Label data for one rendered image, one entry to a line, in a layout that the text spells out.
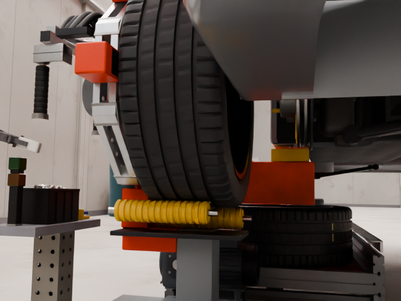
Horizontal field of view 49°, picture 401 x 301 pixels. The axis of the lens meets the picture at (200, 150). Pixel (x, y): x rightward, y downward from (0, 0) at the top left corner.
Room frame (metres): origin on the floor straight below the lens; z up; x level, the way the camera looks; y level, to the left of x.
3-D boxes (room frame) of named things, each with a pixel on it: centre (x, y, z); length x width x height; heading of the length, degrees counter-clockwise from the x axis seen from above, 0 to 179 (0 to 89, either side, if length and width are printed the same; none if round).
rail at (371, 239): (2.85, -0.96, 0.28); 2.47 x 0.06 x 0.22; 166
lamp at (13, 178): (1.35, 0.57, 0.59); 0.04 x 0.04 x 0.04; 76
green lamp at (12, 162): (1.35, 0.57, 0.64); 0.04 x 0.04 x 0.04; 76
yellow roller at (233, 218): (1.23, 0.00, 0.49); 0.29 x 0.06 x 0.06; 76
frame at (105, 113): (1.27, 0.17, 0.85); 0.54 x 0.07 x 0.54; 166
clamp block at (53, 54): (1.16, 0.40, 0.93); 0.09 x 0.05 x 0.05; 76
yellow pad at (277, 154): (1.70, -0.35, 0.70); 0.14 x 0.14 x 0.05; 76
